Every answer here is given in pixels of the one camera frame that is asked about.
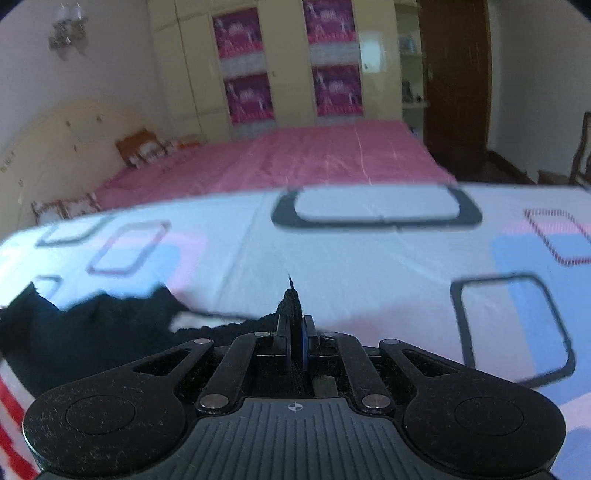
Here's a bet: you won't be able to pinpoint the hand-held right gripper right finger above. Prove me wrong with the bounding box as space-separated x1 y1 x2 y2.
300 315 463 414

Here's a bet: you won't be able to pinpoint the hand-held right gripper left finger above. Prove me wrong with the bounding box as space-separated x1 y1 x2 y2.
131 316 296 414

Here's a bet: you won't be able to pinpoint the striped knit sweater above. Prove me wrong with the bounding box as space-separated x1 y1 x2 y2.
0 274 305 480

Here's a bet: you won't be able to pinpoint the patterned white bed sheet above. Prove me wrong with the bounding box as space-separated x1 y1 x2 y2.
0 182 591 480

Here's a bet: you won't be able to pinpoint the pink bed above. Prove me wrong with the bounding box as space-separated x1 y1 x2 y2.
95 119 458 213

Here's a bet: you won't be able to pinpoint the small orange pillow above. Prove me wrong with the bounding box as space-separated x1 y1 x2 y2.
166 135 204 155

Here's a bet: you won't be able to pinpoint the orange and white pillow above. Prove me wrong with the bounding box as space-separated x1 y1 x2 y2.
115 128 168 168

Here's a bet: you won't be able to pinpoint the white patterned pillow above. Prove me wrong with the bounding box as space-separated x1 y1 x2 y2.
31 193 103 220

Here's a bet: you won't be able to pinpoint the cream wardrobe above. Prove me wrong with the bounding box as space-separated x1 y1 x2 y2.
145 0 428 144

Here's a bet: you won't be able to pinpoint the brown wooden door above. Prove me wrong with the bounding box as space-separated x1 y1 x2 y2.
416 0 492 183

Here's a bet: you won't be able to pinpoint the open shelf unit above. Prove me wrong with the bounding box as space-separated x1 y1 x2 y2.
394 0 428 139

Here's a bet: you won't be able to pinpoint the cream headboard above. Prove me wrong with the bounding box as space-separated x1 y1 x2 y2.
0 96 158 232

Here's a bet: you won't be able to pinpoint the wooden chair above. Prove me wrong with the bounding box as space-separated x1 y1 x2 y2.
569 112 591 188

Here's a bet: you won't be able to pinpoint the purple wall poster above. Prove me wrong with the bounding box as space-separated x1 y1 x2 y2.
312 64 363 116
212 7 263 60
302 0 357 44
224 73 274 125

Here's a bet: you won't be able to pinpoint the wall lamp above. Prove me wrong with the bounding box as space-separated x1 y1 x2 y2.
48 4 89 56

